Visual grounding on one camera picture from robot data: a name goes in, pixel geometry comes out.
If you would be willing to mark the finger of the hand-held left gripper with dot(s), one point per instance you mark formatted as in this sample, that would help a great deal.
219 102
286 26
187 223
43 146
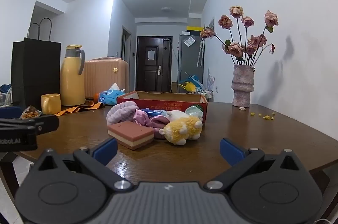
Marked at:
9 112
45 125

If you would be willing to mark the storage rack with bottles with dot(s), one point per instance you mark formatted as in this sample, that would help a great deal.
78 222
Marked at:
206 94

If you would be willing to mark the grey refrigerator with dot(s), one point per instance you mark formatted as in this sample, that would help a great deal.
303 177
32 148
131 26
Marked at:
188 62

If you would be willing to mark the light blue soft cloth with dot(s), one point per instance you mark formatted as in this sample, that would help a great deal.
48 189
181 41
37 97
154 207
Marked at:
151 111

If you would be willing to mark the yellow box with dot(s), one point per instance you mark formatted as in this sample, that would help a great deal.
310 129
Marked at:
195 28

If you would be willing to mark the pink suitcase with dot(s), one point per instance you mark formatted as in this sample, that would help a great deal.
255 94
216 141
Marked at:
105 78

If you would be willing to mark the white paper notice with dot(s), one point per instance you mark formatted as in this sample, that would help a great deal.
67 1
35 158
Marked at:
150 54

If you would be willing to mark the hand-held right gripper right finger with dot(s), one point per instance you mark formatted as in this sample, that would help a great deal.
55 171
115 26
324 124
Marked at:
232 151

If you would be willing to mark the fallen pink petal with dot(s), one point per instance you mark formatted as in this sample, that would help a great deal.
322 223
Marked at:
242 108

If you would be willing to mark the snack packet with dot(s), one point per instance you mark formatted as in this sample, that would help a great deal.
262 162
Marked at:
30 113

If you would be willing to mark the yellow petal crumbs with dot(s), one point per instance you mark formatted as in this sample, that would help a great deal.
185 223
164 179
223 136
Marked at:
266 116

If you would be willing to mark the yellow mug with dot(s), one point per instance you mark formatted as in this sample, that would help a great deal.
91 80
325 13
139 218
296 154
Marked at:
51 105

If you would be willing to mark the pale green soft toy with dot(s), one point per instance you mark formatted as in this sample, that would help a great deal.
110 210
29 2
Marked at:
194 113

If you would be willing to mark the blue tissue pack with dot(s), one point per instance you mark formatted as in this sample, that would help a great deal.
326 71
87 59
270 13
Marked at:
109 96

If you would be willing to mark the pink ribbed vase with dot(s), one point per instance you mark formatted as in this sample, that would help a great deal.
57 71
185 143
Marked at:
241 86

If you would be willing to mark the clear plastic bag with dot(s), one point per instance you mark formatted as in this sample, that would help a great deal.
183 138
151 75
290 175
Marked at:
189 41

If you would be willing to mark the yellow plush toy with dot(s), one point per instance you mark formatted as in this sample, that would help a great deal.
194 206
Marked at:
179 129

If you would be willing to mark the orange fruit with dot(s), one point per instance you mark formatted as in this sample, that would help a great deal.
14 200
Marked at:
96 96

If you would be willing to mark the wall picture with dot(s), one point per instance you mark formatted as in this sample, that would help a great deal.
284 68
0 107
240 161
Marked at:
211 23

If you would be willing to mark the pink layered sponge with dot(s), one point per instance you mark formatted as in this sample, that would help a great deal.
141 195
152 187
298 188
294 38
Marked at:
129 131

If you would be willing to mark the interior side door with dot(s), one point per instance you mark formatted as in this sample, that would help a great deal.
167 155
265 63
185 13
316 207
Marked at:
124 47

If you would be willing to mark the yellow thermos jug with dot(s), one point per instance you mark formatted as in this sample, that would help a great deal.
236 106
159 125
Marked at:
71 78

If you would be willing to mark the lavender fuzzy headband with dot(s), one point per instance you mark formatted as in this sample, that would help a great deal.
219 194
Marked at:
120 111

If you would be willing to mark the dark entrance door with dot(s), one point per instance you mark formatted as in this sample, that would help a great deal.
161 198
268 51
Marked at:
142 68

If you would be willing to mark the white plush toy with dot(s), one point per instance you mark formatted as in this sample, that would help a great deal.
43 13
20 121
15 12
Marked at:
178 115

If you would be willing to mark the dried pink roses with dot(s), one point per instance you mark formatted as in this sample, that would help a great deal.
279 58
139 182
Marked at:
235 49

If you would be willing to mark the brown cardboard box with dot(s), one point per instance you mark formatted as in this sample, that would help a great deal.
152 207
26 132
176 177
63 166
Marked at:
174 87

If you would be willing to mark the red cardboard box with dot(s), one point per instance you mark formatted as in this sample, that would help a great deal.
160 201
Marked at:
158 104

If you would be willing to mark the black paper bag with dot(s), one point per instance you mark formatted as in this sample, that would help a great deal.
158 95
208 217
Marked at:
34 70

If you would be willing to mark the blue and yellow bags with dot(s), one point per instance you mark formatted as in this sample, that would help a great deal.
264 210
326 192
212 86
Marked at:
188 85

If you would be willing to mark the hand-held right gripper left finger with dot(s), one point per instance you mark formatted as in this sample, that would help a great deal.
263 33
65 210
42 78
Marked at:
105 150

